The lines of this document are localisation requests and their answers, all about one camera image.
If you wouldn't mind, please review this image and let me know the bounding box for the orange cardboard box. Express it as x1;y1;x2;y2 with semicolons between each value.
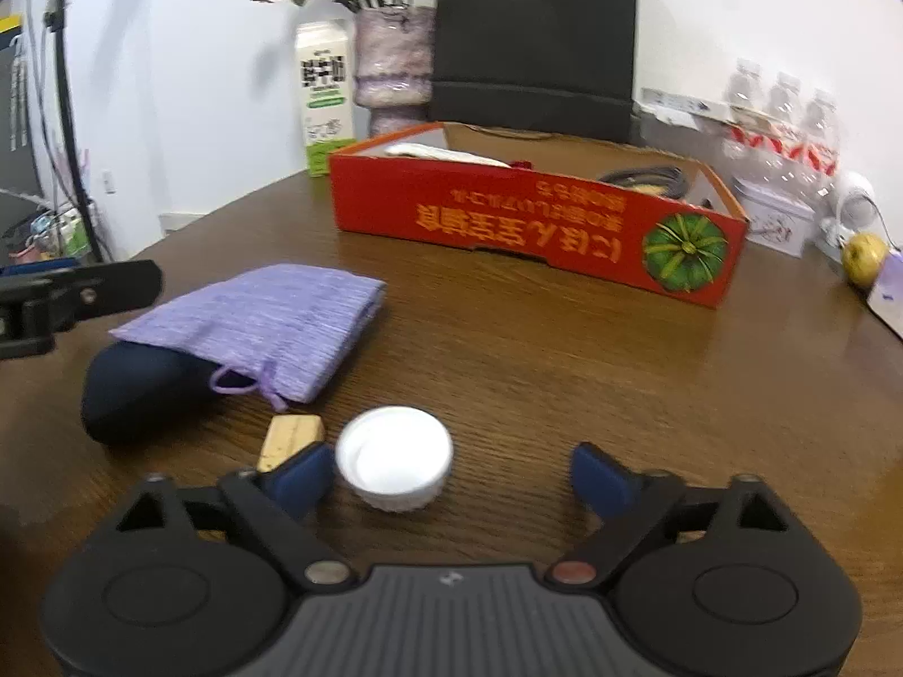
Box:
328;121;750;310

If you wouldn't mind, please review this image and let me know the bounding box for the purple packet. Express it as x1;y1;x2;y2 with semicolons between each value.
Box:
866;250;903;340

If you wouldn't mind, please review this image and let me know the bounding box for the white green milk carton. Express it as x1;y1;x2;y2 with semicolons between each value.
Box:
294;19;357;178

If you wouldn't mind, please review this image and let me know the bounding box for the clear water bottle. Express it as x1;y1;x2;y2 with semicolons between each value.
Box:
800;88;844;179
765;71;809;165
723;60;770;157

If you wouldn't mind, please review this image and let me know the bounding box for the black paper bag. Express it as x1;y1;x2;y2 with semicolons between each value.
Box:
427;0;640;146

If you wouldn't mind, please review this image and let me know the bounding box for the white printed tin box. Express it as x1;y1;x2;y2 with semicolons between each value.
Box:
731;178;813;259

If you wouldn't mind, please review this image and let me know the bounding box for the long white carton box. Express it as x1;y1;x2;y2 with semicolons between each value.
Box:
633;86;735;123

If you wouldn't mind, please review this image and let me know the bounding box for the purple drawstring pouch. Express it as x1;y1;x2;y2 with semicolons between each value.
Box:
109;264;388;414

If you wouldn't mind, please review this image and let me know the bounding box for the small white desk fan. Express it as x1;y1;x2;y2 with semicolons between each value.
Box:
818;170;880;252

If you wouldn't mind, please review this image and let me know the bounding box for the small white cup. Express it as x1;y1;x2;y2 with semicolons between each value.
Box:
335;405;454;513

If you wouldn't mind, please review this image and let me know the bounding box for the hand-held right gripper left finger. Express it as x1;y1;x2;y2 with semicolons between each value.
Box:
116;441;356;591

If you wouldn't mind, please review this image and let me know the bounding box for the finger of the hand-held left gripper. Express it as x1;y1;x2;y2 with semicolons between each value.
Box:
0;258;164;362

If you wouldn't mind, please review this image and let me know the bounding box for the yellow green apple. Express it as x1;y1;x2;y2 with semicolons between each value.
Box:
841;232;891;290

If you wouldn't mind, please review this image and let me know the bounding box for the dark blue case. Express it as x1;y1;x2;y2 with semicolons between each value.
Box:
80;342;228;447

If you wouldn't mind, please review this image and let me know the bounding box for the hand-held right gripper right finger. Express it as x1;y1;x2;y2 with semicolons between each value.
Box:
547;441;792;591

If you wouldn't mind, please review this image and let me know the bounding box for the black stand pole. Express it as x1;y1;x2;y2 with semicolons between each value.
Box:
42;0;115;263

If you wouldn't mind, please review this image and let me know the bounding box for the white cloth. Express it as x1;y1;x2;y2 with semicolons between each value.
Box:
384;142;513;169

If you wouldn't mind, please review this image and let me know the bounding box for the small wooden block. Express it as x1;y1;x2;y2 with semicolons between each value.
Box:
256;415;327;473

